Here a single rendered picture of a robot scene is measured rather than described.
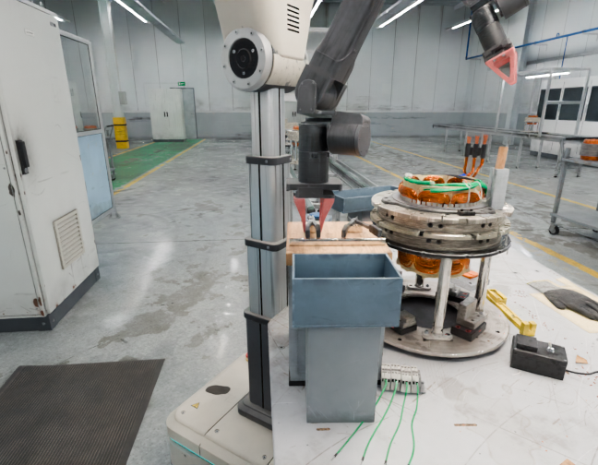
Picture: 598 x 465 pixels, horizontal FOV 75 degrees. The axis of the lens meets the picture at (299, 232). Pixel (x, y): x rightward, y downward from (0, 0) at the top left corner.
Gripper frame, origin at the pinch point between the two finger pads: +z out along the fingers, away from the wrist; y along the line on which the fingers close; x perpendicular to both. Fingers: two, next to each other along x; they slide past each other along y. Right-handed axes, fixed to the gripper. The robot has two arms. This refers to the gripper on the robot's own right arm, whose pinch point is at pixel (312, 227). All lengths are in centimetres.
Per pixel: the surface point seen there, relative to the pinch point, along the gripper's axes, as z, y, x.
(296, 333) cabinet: 18.8, -3.2, -7.6
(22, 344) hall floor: 110, -158, 127
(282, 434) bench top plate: 30.9, -5.7, -19.6
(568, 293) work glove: 28, 76, 26
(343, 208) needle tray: 4.9, 11.2, 34.8
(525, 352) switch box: 26, 45, -4
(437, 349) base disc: 28.5, 28.4, 0.8
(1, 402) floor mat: 109, -137, 79
